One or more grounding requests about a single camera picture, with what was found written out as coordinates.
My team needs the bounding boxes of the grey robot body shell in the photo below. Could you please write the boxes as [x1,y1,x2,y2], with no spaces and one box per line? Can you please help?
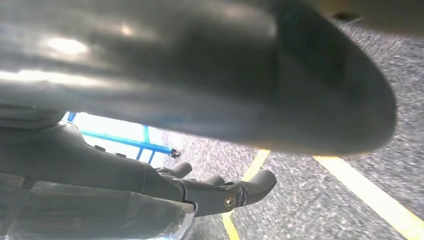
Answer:
[0,0,398,157]

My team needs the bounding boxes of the yellow floor tape square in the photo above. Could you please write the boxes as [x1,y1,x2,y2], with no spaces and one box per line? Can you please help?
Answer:
[221,149,424,240]

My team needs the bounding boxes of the blue metal shelf rack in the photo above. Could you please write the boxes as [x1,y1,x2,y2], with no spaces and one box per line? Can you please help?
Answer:
[66,111,181,166]

